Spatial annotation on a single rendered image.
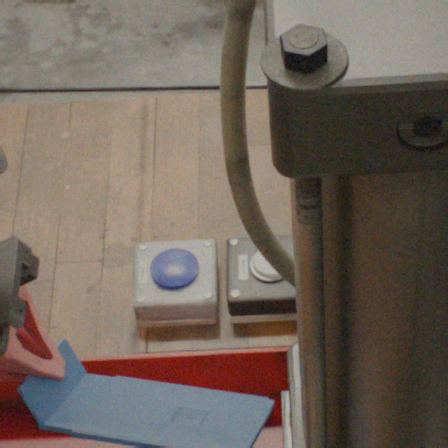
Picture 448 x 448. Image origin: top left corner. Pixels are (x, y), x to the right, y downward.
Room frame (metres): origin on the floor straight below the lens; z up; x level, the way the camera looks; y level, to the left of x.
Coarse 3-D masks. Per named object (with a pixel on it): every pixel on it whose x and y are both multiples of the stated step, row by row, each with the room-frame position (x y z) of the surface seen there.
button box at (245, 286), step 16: (240, 240) 0.66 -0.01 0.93; (288, 240) 0.66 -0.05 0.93; (240, 256) 0.65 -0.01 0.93; (240, 272) 0.63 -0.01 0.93; (256, 272) 0.63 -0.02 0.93; (240, 288) 0.61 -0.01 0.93; (256, 288) 0.61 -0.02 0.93; (272, 288) 0.61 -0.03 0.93; (288, 288) 0.61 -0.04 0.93; (240, 304) 0.60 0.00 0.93; (256, 304) 0.60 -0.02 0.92; (272, 304) 0.60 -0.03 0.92; (288, 304) 0.60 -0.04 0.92; (240, 320) 0.60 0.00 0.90; (256, 320) 0.60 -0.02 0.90; (272, 320) 0.60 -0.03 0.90
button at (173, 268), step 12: (168, 252) 0.65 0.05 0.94; (180, 252) 0.65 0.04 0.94; (156, 264) 0.64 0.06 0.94; (168, 264) 0.64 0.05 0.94; (180, 264) 0.64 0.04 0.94; (192, 264) 0.64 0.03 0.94; (156, 276) 0.63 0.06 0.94; (168, 276) 0.63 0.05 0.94; (180, 276) 0.63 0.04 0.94; (192, 276) 0.63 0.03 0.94; (168, 288) 0.62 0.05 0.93
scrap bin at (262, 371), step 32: (160, 352) 0.54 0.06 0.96; (192, 352) 0.54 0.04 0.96; (224, 352) 0.53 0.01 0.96; (256, 352) 0.53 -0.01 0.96; (0, 384) 0.54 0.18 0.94; (192, 384) 0.53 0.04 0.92; (224, 384) 0.53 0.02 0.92; (256, 384) 0.53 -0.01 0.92; (0, 416) 0.53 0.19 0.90; (32, 416) 0.53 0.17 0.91
